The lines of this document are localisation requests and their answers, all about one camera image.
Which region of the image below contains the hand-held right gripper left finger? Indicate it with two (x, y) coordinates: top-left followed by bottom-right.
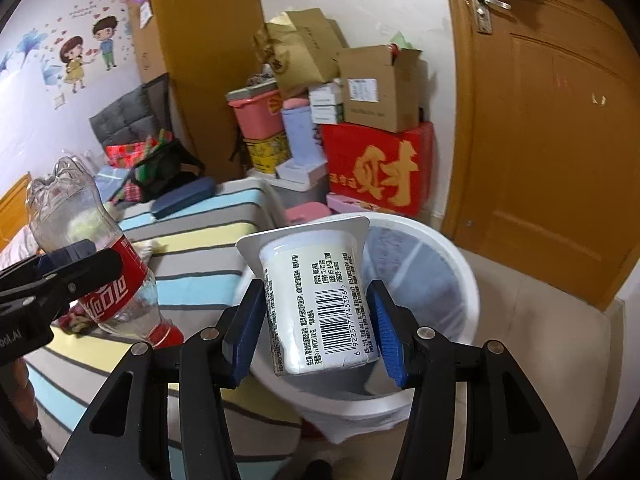
(50, 277), (265, 480)

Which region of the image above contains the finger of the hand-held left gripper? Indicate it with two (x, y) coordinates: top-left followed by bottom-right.
(0, 239), (99, 288)
(0, 249), (124, 321)

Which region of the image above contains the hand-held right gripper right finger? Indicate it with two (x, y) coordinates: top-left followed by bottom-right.
(366, 280), (581, 480)

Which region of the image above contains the clear plastic bottle red label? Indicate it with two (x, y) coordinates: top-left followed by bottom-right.
(26, 156), (185, 350)

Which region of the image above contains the white plastic waste bin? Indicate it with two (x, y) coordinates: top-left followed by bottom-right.
(235, 212), (482, 445)

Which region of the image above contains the white yogurt cup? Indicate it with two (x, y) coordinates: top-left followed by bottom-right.
(235, 214), (381, 377)

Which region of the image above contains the person's left hand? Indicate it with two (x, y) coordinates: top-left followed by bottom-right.
(7, 357), (40, 433)

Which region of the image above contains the pink white blanket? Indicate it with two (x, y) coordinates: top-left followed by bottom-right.
(0, 225), (41, 257)

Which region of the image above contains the wooden bed headboard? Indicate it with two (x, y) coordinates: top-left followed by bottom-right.
(0, 172), (32, 253)

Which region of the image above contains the blue checked cloth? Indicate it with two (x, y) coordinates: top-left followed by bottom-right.
(92, 167), (133, 206)

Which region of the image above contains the striped bed sheet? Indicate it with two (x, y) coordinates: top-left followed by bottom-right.
(20, 177), (321, 480)

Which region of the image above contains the red green plaid bag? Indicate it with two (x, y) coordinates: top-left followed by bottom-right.
(104, 130), (176, 201)

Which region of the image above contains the dark blue glasses case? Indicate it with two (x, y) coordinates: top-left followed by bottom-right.
(150, 176), (217, 221)

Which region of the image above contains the pink plastic tub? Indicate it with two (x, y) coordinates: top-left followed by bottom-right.
(285, 202), (331, 226)

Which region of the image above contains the grey quilted chair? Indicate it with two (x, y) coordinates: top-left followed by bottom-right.
(89, 72), (208, 203)

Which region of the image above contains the pink flowered box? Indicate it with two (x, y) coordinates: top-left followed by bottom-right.
(325, 192), (401, 217)

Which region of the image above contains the grey quilted chair cushion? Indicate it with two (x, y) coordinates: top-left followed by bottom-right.
(89, 82), (156, 148)

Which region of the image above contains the white plastic storage box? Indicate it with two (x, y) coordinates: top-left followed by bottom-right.
(247, 160), (331, 208)

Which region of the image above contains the red gift box gold print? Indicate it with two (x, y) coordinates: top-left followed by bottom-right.
(320, 121), (435, 217)

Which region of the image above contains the yellow patterned box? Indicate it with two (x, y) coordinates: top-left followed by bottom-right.
(244, 132), (292, 175)

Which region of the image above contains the lilac container pink lid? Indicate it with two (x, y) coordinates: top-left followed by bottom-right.
(280, 97), (326, 168)

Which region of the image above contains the pink plastic storage bin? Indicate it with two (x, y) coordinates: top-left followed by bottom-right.
(227, 91), (287, 140)

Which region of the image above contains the small white carton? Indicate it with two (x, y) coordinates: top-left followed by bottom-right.
(311, 102), (346, 125)
(309, 82), (343, 106)

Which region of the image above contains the grey patterned flat box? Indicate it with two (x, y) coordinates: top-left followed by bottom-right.
(225, 85), (278, 103)

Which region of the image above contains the orange wooden wardrobe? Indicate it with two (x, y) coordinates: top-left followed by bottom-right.
(125, 0), (266, 181)

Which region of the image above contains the open cardboard box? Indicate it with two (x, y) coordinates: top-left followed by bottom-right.
(337, 44), (430, 133)

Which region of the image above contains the brown wooden door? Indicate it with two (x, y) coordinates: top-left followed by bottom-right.
(440, 0), (640, 311)

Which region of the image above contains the brown paper bag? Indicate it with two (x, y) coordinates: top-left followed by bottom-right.
(252, 8), (346, 101)

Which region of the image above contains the cartoon couple wall sticker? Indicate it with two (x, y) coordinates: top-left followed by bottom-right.
(0, 7), (136, 96)

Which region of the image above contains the metal door handle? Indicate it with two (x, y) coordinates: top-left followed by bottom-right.
(467, 0), (512, 35)

